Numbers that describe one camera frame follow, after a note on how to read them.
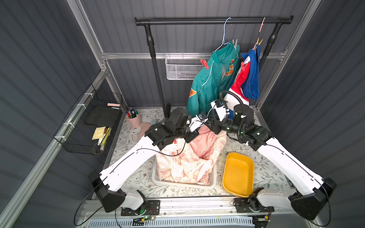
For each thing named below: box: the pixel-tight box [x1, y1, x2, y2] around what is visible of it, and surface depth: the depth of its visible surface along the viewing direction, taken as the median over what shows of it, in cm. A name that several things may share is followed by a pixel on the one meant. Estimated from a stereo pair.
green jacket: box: [186, 41, 241, 117], surface depth 72 cm
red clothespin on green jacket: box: [200, 58, 210, 70], surface depth 64 cm
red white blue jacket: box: [227, 44, 261, 106], surface depth 67 cm
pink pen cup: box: [125, 106, 142, 128], surface depth 103 cm
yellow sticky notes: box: [91, 126, 106, 141], surface depth 74 cm
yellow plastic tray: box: [222, 152, 255, 198], surface depth 86 cm
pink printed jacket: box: [155, 125, 228, 185], surface depth 77 cm
